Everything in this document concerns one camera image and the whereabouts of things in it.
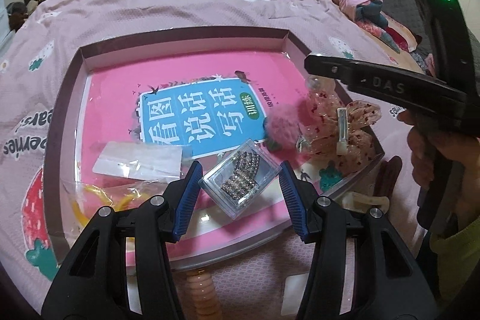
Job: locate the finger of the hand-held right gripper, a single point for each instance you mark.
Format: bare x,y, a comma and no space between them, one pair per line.
386,85

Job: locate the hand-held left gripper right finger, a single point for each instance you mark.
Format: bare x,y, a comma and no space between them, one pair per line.
294,200

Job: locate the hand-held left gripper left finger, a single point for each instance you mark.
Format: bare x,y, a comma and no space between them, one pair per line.
187,200

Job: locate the packet of yellow hair rings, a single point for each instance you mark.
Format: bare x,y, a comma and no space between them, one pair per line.
131,158

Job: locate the floral bow hair clip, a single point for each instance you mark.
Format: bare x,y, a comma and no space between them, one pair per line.
326,125

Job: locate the shallow brown cardboard box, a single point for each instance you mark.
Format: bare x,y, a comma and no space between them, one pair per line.
62,140

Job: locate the person's right forearm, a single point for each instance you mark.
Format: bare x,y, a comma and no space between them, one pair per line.
457,260

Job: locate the person's right hand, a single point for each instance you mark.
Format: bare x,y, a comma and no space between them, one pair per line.
420,155

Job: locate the translucent yellow claw clip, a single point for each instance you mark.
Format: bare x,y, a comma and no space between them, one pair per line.
360,200

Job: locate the dark red hair clip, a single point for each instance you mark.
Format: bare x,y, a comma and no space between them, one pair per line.
390,177

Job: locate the pink book with blue label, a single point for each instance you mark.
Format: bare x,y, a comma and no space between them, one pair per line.
123,76

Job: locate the pink strawberry print bed sheet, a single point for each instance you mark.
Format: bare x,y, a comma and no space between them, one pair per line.
33,98

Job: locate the pile of dark clothes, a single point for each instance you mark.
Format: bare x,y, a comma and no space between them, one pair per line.
20,14

